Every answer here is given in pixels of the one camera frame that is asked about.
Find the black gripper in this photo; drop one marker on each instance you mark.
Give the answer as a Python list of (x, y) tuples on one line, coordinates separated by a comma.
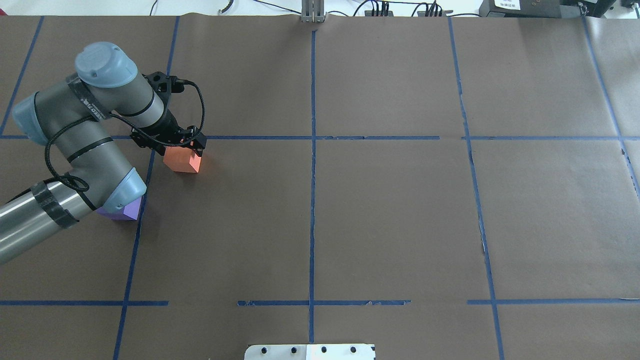
[(170, 125)]

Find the orange foam cube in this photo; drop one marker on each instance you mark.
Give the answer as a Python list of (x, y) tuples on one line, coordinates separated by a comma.
[(182, 160)]

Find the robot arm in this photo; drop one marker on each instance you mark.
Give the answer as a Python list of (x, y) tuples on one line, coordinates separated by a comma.
[(88, 170)]

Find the purple foam cube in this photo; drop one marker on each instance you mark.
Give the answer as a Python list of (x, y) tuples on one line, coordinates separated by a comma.
[(128, 213)]

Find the black device box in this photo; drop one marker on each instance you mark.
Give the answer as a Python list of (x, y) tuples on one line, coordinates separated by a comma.
[(549, 9)]

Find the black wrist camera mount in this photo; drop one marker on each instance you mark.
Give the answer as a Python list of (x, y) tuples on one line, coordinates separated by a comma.
[(165, 85)]

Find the grey aluminium post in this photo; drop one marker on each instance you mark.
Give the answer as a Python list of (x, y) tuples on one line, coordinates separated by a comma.
[(313, 11)]

